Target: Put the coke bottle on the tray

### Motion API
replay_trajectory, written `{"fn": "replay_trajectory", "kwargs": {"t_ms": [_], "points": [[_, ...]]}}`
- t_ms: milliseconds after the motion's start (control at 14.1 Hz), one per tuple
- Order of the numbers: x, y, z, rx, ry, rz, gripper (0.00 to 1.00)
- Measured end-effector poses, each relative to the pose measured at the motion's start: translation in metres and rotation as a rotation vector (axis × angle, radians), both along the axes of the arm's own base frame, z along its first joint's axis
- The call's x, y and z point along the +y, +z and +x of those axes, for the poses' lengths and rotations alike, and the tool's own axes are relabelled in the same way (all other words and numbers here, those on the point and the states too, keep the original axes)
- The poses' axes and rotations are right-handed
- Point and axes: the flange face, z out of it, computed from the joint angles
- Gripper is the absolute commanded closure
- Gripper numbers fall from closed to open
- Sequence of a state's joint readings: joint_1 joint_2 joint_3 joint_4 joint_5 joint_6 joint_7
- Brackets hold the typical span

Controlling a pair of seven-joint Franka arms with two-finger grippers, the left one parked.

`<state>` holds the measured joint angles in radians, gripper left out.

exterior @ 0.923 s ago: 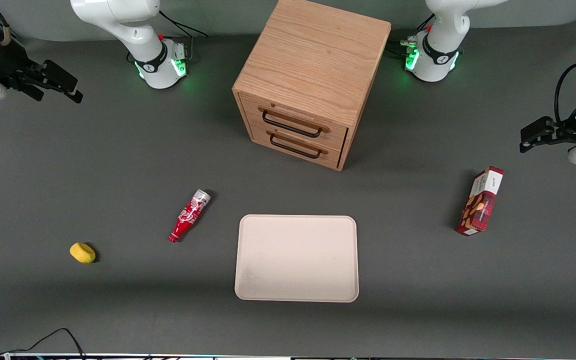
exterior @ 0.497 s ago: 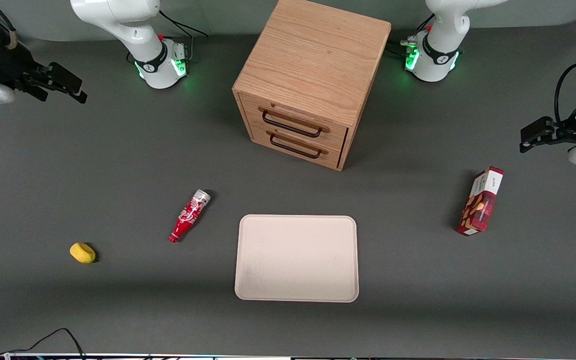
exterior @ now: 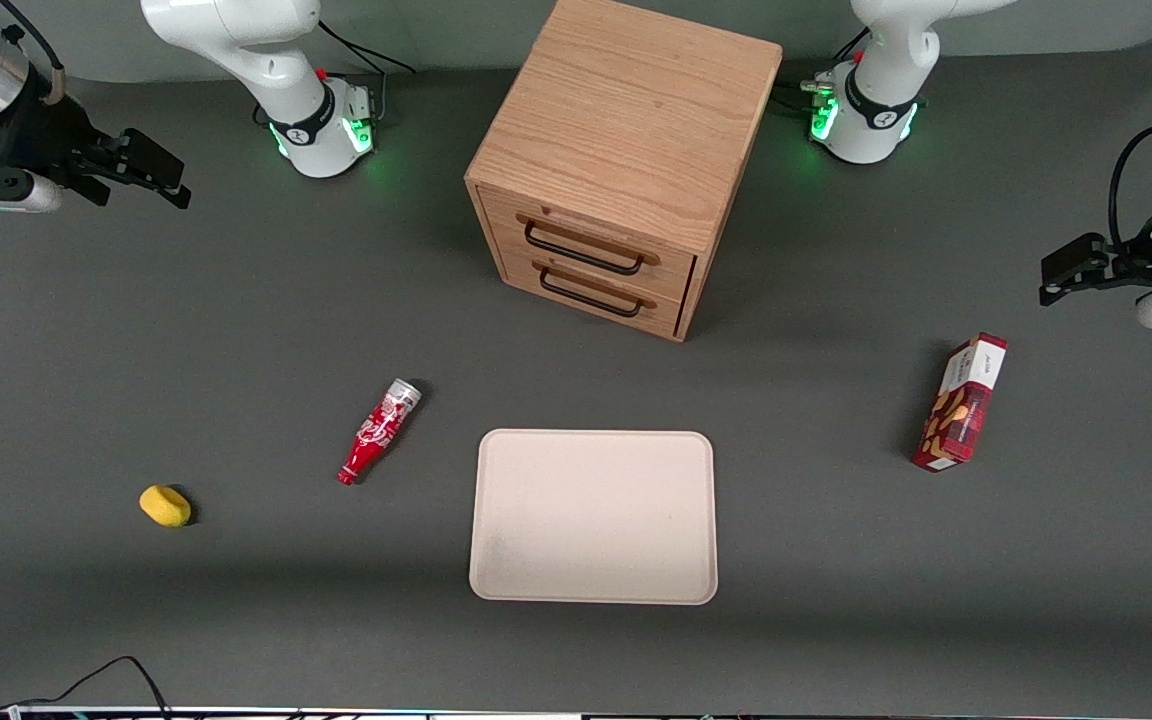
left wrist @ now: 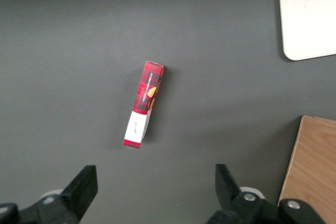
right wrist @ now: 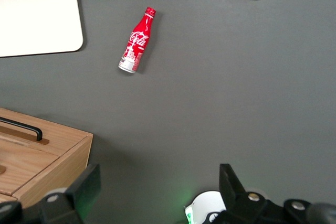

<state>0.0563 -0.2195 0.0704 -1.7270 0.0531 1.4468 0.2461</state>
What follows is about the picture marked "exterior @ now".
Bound black metal drawer handle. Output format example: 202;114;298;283
532;257;658;320
516;212;661;277

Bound red cookie box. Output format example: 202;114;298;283
912;333;1009;473

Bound wooden drawer cabinet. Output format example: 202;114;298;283
464;0;784;343

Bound wooden drawer front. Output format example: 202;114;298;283
499;245;689;337
479;186;699;303

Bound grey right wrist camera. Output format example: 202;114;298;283
0;170;65;214

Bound red coke bottle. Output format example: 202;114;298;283
337;378;424;487

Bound black right arm base cable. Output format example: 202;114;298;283
318;20;416;75

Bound beige plastic tray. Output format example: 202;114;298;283
468;429;719;606

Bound black left arm base cables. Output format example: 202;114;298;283
774;28;872;113

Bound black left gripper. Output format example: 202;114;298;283
1039;233;1152;307

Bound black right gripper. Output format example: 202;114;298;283
0;80;192;210

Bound black cable on table edge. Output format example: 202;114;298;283
0;655;173;720

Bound yellow sponge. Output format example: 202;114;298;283
139;485;193;528

